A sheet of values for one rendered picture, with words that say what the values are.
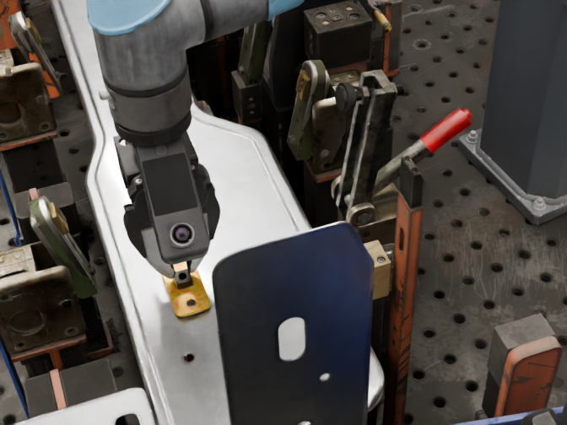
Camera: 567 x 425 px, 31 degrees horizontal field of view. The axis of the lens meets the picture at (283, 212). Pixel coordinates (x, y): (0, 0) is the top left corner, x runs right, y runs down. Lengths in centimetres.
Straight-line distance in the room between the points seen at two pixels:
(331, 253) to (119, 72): 28
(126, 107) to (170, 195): 9
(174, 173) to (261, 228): 23
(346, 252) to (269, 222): 45
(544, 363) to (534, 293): 68
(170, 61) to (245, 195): 33
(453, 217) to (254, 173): 46
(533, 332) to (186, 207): 32
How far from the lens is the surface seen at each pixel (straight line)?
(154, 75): 86
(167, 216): 91
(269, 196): 115
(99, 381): 104
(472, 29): 192
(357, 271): 70
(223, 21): 87
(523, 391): 82
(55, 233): 103
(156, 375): 101
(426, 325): 141
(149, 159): 92
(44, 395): 104
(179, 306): 105
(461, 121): 104
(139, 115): 89
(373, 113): 96
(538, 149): 150
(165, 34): 84
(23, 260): 107
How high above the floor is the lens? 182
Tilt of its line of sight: 46 degrees down
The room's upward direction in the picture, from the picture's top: 3 degrees counter-clockwise
